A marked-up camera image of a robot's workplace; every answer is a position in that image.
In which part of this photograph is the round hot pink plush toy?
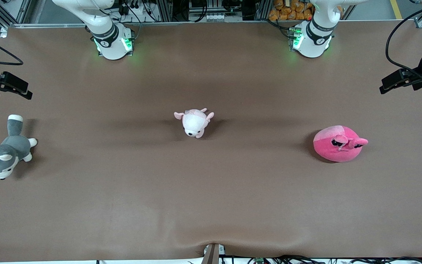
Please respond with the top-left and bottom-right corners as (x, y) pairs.
(313, 125), (369, 163)

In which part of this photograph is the grey white husky plush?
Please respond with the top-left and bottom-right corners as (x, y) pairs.
(0, 114), (38, 180)

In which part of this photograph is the pile of orange snack packs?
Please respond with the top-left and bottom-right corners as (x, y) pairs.
(269, 0), (314, 21)

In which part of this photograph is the pale pink white plush animal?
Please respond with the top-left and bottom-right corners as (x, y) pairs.
(174, 108), (215, 139)

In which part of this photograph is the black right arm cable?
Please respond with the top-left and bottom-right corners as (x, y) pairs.
(0, 31), (24, 66)

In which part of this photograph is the aluminium table edge rail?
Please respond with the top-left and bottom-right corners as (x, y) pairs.
(8, 20), (422, 29)

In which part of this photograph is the black cable bundle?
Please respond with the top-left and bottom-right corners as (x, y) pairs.
(229, 255), (422, 264)

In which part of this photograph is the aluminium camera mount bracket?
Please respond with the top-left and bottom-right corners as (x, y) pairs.
(202, 243), (226, 264)

